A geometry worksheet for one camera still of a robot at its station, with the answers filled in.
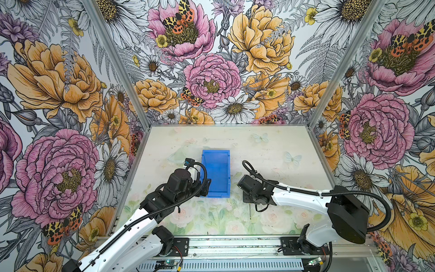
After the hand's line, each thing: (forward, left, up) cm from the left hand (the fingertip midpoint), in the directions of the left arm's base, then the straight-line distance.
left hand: (199, 184), depth 76 cm
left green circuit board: (-27, +12, -16) cm, 34 cm away
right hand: (-3, -23, -13) cm, 27 cm away
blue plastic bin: (+20, -8, -16) cm, 26 cm away
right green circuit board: (-28, -47, -16) cm, 57 cm away
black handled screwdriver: (-8, -23, -14) cm, 28 cm away
